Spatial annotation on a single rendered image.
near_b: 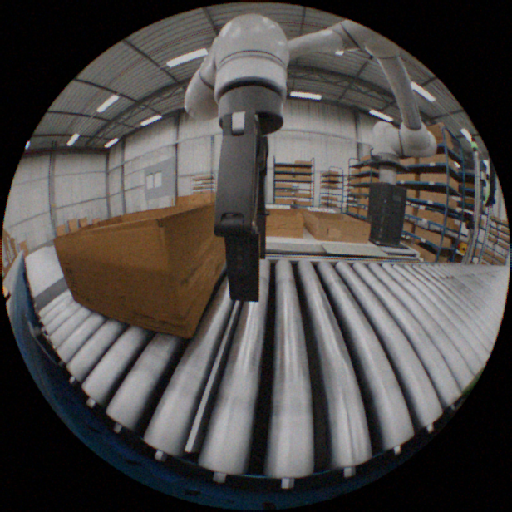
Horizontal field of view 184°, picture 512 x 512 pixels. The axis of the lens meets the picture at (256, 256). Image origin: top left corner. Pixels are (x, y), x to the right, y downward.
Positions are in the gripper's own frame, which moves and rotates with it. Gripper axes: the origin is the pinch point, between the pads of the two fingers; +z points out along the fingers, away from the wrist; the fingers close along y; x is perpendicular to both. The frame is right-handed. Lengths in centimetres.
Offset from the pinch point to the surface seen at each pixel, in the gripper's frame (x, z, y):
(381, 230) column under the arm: -59, 3, 52
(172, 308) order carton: 9.4, 4.7, -5.9
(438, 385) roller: -29.9, 12.0, -17.5
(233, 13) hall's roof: 104, -715, 281
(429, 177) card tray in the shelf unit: -166, -54, 99
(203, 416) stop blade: 3.3, 11.4, -16.1
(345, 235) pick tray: -36, 7, 49
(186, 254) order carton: 8.5, -0.8, -1.3
